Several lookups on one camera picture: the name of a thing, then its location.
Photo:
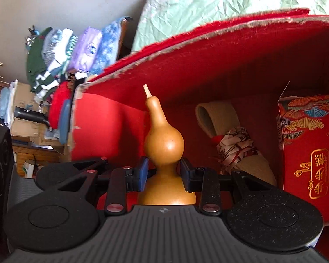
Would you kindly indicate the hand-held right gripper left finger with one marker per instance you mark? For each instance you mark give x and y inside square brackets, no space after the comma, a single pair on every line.
[143,174]

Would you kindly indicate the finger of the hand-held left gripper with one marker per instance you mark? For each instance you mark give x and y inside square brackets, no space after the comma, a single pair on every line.
[79,169]

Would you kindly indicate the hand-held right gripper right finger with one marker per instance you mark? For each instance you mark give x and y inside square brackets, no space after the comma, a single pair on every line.
[187,174]

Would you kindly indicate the yellow-brown gourd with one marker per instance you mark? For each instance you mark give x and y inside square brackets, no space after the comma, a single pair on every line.
[164,142]

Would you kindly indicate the red cardboard box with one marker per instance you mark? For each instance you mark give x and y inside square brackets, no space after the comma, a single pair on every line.
[208,60]

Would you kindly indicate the red patterned tissue box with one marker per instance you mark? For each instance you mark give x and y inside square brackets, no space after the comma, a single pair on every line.
[312,142]

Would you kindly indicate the blue disc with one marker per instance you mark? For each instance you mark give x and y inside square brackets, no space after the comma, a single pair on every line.
[64,120]

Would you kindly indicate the red cloth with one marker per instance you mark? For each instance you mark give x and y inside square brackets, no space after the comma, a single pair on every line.
[59,101]

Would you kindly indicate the black flashlight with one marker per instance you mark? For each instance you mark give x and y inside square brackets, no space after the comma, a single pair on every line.
[30,114]

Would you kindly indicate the light blue cloth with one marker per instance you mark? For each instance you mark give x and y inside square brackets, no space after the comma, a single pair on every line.
[6,104]

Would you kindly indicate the brown cardboard box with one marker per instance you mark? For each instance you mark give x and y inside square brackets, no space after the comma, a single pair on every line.
[22,98]

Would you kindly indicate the pile of folded clothes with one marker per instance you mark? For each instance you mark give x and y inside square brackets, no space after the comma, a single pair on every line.
[35,60]

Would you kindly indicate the purple tissue pack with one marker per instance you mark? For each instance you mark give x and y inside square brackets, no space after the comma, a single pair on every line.
[87,46]

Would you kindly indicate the blue and white printed pack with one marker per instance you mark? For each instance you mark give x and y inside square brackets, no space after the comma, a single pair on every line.
[107,46]

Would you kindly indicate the pale green sheet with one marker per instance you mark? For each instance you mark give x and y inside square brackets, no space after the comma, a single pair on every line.
[208,0]

